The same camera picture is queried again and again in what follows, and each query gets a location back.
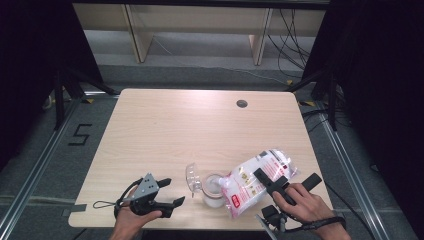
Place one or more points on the grey round table grommet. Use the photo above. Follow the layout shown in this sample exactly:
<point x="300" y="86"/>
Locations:
<point x="242" y="103"/>

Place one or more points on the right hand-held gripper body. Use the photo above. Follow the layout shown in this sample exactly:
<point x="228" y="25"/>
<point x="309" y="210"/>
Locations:
<point x="271" y="215"/>

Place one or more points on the person's left hand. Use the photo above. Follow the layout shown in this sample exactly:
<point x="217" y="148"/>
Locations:
<point x="129" y="221"/>

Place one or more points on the grey tape strip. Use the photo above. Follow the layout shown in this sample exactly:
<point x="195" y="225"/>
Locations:
<point x="75" y="209"/>

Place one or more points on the white sugar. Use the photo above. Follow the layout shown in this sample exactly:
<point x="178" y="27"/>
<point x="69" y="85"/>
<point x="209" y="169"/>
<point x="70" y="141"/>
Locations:
<point x="213" y="193"/>

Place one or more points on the black curtain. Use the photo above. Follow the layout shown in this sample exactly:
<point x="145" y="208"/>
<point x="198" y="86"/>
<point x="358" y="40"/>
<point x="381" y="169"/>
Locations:
<point x="30" y="66"/>
<point x="383" y="83"/>

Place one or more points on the beige wooden desk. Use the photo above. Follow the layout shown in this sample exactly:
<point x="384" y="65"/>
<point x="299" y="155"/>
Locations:
<point x="200" y="18"/>

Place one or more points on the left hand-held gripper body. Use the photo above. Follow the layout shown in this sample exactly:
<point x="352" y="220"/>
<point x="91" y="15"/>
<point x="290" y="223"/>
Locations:
<point x="147" y="187"/>

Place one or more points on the red and white sugar bag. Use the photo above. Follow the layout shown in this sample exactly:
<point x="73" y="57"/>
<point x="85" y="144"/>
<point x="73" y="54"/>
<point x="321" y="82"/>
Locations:
<point x="250" y="185"/>

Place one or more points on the black metal stand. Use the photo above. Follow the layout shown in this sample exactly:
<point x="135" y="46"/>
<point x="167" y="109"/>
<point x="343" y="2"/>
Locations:
<point x="331" y="100"/>
<point x="60" y="100"/>

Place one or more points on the person's right hand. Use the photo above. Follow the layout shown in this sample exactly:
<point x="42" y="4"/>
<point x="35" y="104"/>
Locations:
<point x="311" y="208"/>

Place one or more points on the clear glass jar with lid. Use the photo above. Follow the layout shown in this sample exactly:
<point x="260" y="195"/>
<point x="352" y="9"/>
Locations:
<point x="194" y="176"/>

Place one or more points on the aluminium floor rail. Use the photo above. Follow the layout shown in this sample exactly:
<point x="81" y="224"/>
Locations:
<point x="36" y="166"/>
<point x="350" y="173"/>

